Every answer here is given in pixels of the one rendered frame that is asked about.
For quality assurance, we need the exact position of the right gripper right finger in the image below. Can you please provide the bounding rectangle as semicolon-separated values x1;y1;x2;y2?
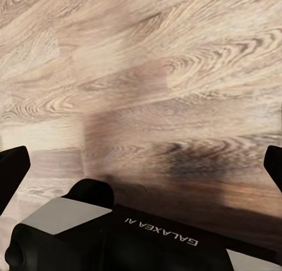
263;145;282;193

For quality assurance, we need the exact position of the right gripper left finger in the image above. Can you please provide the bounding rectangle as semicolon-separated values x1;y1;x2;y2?
0;145;31;216

